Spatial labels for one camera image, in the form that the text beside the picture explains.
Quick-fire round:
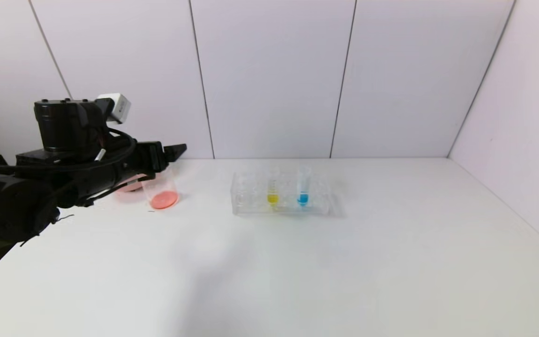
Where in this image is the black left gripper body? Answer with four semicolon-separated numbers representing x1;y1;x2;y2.
112;141;169;182

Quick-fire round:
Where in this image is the test tube with blue pigment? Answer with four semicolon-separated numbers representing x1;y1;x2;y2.
297;166;311;207

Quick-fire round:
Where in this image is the test tube with yellow pigment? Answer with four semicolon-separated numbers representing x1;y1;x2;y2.
267;168;280;207

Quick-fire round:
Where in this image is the clear plastic test tube rack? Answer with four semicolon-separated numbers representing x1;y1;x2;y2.
231;170;332;217

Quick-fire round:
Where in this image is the pink bowl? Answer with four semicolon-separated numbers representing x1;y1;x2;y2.
115;174;156;193

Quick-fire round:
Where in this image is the clear glass beaker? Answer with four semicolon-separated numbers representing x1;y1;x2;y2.
140;161;179;210

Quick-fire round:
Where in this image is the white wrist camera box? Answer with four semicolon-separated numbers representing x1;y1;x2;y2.
96;93;132;124

